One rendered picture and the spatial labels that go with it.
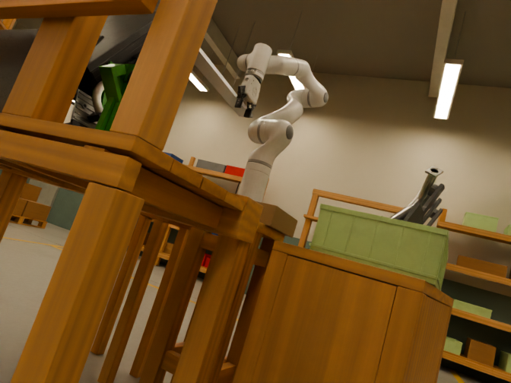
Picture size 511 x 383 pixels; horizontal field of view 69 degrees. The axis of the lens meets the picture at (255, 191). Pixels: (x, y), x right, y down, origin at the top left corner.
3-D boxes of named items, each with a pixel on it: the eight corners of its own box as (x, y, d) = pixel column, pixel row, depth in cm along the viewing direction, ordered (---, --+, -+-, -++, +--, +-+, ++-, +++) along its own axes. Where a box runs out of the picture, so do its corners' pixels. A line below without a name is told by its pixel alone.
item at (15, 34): (10, 131, 151) (42, 58, 156) (56, 140, 137) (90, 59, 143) (-40, 109, 135) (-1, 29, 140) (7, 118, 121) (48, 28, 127)
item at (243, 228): (19, 175, 205) (30, 150, 208) (252, 245, 137) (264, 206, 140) (-7, 166, 193) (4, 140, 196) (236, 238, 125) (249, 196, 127)
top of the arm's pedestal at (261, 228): (226, 227, 191) (229, 219, 192) (283, 243, 177) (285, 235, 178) (193, 213, 163) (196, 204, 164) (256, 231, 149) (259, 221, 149)
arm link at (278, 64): (273, 59, 193) (234, 52, 170) (299, 56, 183) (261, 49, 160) (272, 77, 195) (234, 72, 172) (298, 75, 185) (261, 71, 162)
